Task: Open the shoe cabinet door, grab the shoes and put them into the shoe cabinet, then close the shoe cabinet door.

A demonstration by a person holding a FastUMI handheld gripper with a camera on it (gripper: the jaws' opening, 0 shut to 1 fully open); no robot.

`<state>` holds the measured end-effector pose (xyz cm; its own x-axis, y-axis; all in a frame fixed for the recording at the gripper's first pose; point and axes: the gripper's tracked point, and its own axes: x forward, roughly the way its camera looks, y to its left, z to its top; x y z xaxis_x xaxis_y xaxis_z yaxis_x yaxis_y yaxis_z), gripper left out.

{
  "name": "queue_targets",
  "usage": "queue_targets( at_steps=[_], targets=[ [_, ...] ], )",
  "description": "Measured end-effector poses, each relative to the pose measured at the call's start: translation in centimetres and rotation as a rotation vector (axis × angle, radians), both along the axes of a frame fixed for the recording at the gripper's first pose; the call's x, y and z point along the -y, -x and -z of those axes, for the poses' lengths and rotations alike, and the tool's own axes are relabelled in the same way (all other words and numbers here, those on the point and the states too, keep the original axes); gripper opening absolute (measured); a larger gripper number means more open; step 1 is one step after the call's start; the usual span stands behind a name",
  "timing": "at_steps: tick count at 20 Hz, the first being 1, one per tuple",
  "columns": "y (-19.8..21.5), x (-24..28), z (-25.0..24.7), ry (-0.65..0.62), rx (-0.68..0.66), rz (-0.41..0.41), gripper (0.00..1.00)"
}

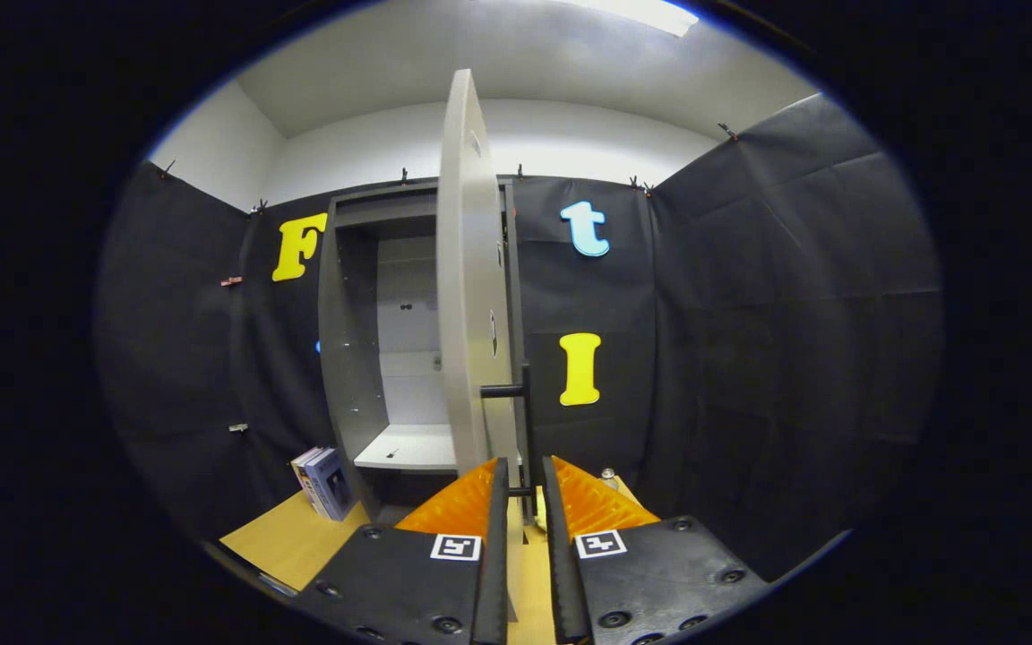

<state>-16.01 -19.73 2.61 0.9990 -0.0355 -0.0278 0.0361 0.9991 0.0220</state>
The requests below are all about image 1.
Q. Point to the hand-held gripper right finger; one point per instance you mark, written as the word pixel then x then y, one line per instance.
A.
pixel 561 555

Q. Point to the blue and white books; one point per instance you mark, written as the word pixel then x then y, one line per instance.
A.
pixel 326 484

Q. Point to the grey shoe cabinet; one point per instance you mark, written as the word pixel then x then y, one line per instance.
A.
pixel 350 358

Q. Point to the grey shoe cabinet door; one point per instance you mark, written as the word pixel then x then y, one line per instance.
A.
pixel 471 313

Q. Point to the ceiling light panel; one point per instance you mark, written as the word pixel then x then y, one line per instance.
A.
pixel 641 13

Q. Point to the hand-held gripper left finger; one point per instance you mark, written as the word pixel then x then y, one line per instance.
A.
pixel 494 555

